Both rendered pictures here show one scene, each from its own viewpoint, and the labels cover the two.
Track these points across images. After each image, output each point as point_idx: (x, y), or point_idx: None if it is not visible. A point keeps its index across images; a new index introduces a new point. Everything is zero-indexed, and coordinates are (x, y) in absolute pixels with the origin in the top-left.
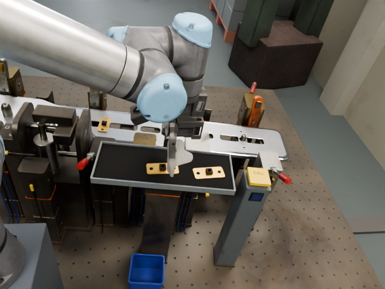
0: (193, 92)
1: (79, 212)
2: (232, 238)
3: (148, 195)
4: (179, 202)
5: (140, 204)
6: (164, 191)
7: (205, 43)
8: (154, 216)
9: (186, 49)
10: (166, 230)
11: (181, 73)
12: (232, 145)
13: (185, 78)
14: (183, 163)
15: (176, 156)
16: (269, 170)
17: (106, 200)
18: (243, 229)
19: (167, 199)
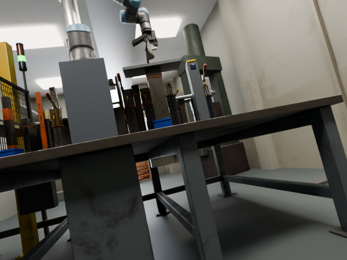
0: (148, 26)
1: (122, 129)
2: (199, 99)
3: (148, 79)
4: (171, 116)
5: (152, 126)
6: (154, 73)
7: (146, 11)
8: (155, 93)
9: (141, 12)
10: (164, 102)
11: (142, 20)
12: (187, 97)
13: (144, 21)
14: (154, 48)
15: (151, 47)
16: (202, 80)
17: (134, 120)
18: (200, 90)
19: (157, 79)
